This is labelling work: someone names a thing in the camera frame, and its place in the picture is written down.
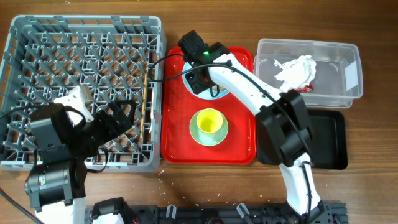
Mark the black plastic tray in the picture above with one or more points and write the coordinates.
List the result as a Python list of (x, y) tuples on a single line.
[(329, 140)]

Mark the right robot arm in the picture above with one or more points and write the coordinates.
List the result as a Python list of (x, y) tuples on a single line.
[(254, 93)]

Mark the white napkin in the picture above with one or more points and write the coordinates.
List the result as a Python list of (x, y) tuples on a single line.
[(296, 73)]

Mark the red snack wrapper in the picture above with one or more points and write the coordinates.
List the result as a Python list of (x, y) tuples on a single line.
[(305, 89)]

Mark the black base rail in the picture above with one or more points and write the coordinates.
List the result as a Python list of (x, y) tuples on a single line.
[(269, 213)]

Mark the yellow cup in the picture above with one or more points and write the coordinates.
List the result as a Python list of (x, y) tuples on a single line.
[(209, 120)]

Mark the green saucer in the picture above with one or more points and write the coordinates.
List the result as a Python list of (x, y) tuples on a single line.
[(208, 139)]

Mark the light blue plate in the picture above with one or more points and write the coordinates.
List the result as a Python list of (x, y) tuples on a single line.
[(205, 95)]

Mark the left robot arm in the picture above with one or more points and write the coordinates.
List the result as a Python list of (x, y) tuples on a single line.
[(56, 186)]

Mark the clear plastic bin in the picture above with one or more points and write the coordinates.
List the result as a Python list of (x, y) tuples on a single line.
[(338, 71)]

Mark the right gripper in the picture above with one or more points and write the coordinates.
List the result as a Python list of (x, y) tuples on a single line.
[(196, 87)]

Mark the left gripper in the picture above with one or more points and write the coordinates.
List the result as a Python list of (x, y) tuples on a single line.
[(102, 117)]

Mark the white bowl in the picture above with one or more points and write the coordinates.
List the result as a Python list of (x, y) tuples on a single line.
[(220, 91)]

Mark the red plastic tray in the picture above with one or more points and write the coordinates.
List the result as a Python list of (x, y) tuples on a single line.
[(177, 144)]

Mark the white plastic fork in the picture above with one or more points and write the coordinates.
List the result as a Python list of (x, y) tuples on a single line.
[(152, 113)]

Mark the wooden chopstick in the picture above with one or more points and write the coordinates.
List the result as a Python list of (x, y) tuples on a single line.
[(144, 99)]

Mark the grey dishwasher rack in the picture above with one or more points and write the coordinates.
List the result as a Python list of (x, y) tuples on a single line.
[(47, 56)]

